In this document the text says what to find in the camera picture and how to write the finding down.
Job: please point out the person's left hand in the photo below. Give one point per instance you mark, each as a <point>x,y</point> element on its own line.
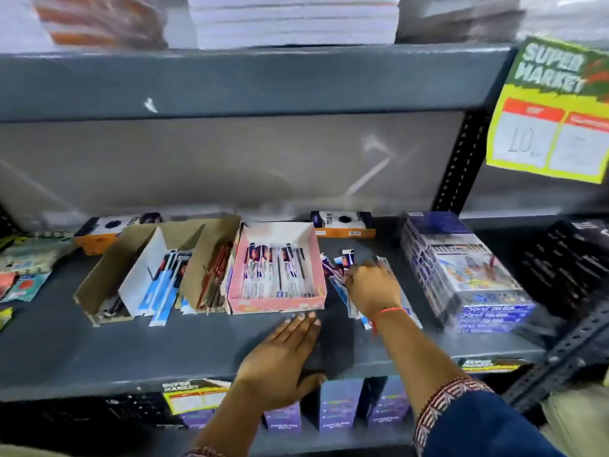
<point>273,371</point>

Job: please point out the person's right hand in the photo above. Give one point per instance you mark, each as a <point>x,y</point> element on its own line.
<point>376,292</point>

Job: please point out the person's left thumb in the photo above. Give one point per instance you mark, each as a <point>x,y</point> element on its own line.
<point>315,381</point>

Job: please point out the person's left middle finger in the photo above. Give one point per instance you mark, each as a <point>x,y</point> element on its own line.
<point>307,330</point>

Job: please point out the person's right fingers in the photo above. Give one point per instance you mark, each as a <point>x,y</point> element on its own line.
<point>364,273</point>

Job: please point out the person's left little finger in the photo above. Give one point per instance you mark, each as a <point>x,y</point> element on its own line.
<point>280,335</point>

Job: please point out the pile of pen packets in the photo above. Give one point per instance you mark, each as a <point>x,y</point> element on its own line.
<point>335,271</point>

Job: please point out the person's left forearm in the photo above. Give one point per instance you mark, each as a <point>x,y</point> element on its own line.
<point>228,423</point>

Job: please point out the person's right forearm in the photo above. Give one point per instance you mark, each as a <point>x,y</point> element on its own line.
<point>428,375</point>

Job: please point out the purple carton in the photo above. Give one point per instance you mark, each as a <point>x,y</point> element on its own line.
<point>284,417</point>
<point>340,404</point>
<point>197,418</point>
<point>390,402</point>

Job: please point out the pink cardboard display box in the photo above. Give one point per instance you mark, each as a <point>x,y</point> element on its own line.
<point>266,304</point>

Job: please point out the orange white black box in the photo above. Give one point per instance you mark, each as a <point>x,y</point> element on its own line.
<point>102,233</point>
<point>340,222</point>

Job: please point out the row of boxed pen packets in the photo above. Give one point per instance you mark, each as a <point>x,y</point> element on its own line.
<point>273,273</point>

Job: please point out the bundle of red pens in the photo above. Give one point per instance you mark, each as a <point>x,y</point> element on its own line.
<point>215,278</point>

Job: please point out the grey metal shelf rack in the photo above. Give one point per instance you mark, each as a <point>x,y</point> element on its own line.
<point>190,347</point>

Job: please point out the wrapped stack of colour boxes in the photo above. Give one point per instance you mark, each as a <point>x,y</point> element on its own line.
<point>468,276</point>

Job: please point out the small yellow price label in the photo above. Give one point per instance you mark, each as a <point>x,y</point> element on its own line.
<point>195,397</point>
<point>490,364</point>

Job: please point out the narrow brown cardboard box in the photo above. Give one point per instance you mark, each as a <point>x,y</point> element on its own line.
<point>209,247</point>

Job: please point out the blue white pen packets bundle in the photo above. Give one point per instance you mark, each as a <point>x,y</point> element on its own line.
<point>164,283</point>

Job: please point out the large brown cardboard box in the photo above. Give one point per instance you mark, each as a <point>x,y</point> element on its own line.
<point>102,276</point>

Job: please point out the stack of black packets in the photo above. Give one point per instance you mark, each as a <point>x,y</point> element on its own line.
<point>566,266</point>

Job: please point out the row of black boxes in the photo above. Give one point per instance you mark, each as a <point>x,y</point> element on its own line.
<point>85,416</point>

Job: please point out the large yellow green price sign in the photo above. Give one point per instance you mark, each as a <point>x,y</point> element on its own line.
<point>547,118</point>

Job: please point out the stack of white notebooks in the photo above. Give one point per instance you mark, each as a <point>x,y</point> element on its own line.
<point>295,23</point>

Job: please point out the pile of colourful toy packets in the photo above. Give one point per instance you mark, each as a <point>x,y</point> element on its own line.
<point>31,264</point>

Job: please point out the beige cloth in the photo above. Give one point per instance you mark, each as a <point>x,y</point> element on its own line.
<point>580,418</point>

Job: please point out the yellow packet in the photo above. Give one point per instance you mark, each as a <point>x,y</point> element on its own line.
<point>4,316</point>

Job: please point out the wrapped stack of grey notebooks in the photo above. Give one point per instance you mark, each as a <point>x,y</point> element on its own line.
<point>476,16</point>

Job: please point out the stack of orange notebooks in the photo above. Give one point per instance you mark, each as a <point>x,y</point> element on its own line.
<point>95,21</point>

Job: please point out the black perforated shelf post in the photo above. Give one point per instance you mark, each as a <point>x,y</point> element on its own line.
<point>461,161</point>

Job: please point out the grey perforated angle rail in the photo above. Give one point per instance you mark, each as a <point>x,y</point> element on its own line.
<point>561,352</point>

